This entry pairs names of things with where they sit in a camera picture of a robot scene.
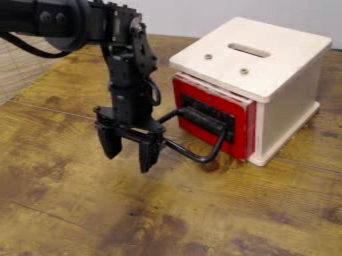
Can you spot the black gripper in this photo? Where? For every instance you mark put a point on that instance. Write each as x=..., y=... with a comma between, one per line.
x=129, y=120

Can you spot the black metal drawer handle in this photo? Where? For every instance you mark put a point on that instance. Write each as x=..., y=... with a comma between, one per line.
x=208, y=123

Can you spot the red drawer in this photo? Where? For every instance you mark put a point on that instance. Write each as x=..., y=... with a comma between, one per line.
x=235, y=104

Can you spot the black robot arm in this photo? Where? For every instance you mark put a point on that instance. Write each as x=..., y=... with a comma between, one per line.
x=52, y=28

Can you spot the white wooden drawer box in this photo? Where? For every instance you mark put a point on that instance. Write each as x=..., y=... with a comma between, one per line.
x=271, y=64

